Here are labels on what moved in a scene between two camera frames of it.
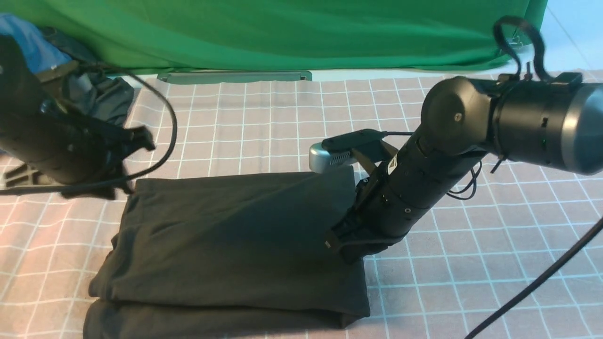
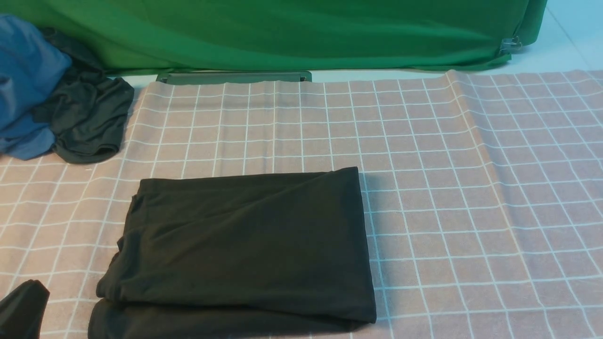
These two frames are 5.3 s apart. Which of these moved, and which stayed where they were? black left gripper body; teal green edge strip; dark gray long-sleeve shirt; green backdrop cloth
Moved: black left gripper body
Stayed: dark gray long-sleeve shirt; green backdrop cloth; teal green edge strip
